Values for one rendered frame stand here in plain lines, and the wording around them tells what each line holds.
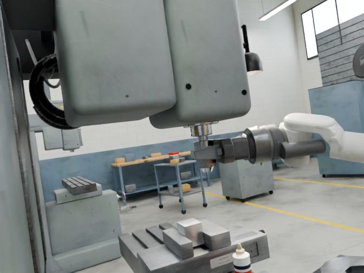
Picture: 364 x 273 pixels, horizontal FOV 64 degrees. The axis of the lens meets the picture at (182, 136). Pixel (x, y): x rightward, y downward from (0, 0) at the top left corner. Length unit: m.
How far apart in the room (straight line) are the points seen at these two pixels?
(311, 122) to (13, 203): 0.59
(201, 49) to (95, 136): 6.64
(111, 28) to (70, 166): 6.63
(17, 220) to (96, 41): 0.30
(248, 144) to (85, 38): 0.41
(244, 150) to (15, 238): 0.47
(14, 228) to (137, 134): 7.04
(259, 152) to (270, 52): 9.32
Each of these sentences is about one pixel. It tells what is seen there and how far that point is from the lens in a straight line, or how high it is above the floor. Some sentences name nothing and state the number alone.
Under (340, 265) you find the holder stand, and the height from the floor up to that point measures 1.10.
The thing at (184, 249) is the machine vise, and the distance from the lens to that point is 0.80.
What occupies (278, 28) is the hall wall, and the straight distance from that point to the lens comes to 10.48.
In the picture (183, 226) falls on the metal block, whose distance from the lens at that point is 0.84.
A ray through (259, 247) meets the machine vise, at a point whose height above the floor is 0.94.
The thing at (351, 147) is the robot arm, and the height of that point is 1.21.
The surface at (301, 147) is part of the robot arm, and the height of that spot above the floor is 1.22.
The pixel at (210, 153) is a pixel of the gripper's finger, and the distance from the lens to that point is 0.67.
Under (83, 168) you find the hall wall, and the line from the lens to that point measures 7.14.
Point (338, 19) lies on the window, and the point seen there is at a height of 3.92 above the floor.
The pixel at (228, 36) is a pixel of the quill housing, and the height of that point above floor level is 1.48.
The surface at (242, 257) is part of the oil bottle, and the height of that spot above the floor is 0.99.
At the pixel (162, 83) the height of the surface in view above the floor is 1.38.
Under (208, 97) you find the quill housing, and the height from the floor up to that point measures 1.35.
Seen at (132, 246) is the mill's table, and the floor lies 0.90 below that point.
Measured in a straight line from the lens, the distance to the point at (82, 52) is 0.52.
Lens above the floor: 1.28
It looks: level
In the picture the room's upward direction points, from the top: 8 degrees counter-clockwise
